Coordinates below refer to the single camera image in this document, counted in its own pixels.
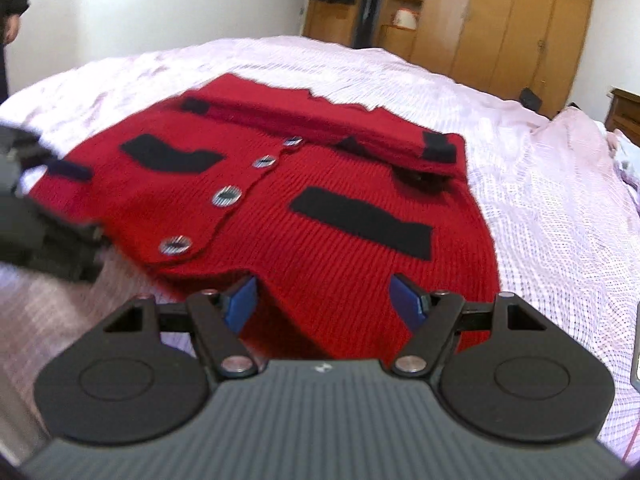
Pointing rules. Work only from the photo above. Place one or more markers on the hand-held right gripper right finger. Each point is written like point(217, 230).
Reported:
point(407, 302)

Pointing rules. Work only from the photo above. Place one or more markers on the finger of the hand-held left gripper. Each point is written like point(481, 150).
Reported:
point(70, 170)

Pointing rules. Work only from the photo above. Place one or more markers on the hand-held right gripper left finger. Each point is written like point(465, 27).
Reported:
point(240, 306)

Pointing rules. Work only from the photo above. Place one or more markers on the red knit cardigan sweater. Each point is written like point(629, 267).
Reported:
point(325, 185)

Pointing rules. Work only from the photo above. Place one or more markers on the pink checked bed sheet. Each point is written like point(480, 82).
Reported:
point(550, 220)

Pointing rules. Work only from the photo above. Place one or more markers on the small black bag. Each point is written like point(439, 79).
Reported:
point(531, 99)

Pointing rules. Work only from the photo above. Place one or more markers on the pink folded quilt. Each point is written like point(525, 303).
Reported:
point(575, 132)

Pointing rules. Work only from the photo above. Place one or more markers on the small wooden cabinet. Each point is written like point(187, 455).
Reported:
point(397, 42)

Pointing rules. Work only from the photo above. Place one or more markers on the white crumpled cloth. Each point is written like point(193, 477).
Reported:
point(627, 160)

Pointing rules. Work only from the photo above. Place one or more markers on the white and pink container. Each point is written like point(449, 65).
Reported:
point(406, 19)

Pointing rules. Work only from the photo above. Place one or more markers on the dark wooden headboard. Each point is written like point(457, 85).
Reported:
point(625, 112)

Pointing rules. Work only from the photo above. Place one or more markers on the wooden wardrobe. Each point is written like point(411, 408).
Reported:
point(500, 20)

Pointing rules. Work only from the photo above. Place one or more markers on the tall black hanging item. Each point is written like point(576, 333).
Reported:
point(367, 5)

